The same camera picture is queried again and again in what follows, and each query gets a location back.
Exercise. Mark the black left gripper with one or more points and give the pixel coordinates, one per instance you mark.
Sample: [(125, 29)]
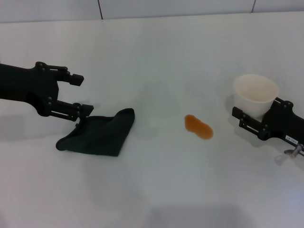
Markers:
[(26, 85)]

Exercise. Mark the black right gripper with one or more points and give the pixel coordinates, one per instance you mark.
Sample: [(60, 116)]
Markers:
[(285, 123)]

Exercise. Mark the white paper cup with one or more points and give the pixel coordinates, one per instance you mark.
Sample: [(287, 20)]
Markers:
[(255, 97)]

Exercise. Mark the dark blue rag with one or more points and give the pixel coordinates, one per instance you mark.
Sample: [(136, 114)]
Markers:
[(97, 135)]

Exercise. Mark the white pneumatic fitting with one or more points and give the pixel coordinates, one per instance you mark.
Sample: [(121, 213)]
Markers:
[(288, 154)]

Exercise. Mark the orange-brown liquid stain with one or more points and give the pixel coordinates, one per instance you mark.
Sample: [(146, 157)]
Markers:
[(198, 127)]

